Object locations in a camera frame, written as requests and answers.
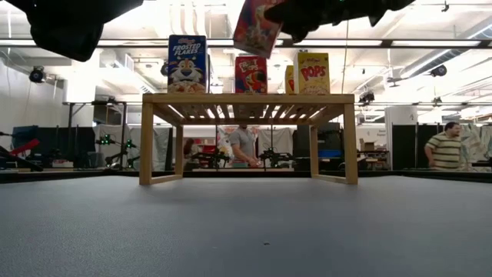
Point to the wooden slatted shelf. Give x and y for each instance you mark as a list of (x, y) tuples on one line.
[(250, 99)]

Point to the red Froot Loops cereal box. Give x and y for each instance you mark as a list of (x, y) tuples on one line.
[(251, 75), (253, 31)]

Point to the cardboard box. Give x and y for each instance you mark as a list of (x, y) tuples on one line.
[(369, 145)]

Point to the round black ceiling fixture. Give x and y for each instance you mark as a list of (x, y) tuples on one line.
[(438, 70), (37, 74), (164, 69)]

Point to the red bar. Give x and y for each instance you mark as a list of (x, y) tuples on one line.
[(25, 147)]

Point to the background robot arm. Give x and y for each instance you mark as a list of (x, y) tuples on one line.
[(274, 155), (211, 157), (115, 152)]

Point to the black cabinet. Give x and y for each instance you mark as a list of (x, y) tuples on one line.
[(328, 140)]

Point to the long ceiling light rail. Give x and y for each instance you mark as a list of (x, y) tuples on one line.
[(384, 43)]

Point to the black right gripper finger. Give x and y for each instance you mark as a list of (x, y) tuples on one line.
[(294, 23)]

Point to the black partition panel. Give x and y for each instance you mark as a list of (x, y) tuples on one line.
[(403, 148)]

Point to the black metal table frame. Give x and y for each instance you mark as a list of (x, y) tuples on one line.
[(77, 175)]

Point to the blue Frosted Flakes cereal box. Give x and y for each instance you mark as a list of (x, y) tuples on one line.
[(187, 65)]

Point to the yellow Corn Pops cereal box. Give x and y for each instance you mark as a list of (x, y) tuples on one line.
[(289, 79), (313, 73)]

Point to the black metal stand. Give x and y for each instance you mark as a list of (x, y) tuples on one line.
[(123, 115)]

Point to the white curtain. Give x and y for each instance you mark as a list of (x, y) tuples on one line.
[(159, 148)]

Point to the floral patterned curtain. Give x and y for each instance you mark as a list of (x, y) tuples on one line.
[(478, 142)]

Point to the dark low partition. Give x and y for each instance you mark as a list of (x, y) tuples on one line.
[(54, 138)]

